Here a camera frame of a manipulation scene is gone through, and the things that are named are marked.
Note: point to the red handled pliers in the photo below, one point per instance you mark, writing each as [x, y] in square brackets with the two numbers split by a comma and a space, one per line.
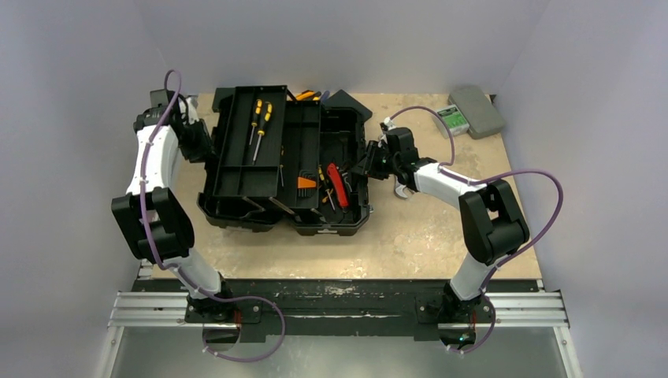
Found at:
[338, 185]

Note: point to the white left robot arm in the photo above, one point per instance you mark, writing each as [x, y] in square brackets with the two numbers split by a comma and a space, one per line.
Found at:
[152, 221]

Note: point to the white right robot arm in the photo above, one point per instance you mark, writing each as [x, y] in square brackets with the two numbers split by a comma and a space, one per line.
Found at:
[493, 225]

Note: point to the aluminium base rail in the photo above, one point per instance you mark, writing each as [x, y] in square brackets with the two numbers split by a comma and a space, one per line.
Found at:
[169, 310]

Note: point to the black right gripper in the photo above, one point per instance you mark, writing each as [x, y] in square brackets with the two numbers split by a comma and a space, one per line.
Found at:
[373, 161]

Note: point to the yellow handled needle-nose pliers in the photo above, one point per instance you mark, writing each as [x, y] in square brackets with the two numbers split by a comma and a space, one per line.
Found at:
[326, 189]

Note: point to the red handled adjustable wrench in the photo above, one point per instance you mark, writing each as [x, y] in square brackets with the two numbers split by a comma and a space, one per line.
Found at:
[402, 191]

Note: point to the black flat case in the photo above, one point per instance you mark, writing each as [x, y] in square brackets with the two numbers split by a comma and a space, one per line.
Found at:
[343, 100]

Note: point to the yellow tools behind toolbox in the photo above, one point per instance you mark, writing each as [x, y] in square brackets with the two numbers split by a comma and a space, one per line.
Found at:
[310, 95]

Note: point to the black plastic toolbox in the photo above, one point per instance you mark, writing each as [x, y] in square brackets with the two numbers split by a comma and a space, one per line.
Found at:
[342, 141]

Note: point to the black network switch box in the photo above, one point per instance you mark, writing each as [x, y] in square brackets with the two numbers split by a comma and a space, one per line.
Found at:
[223, 98]

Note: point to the black toolbox tray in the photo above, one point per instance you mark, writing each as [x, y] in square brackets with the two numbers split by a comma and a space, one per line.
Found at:
[267, 145]

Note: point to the small yellow black screwdriver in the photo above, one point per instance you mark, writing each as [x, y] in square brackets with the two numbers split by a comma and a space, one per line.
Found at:
[255, 119]

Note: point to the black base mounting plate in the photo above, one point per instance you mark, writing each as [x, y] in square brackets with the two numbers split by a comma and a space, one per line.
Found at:
[358, 308]

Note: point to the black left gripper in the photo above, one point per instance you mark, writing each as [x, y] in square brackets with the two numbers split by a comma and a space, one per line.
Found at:
[204, 151]

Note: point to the white green small box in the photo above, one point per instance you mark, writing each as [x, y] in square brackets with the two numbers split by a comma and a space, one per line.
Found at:
[451, 121]

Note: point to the grey sharpening stone block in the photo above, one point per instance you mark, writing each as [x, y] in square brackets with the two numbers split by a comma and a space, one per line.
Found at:
[483, 118]

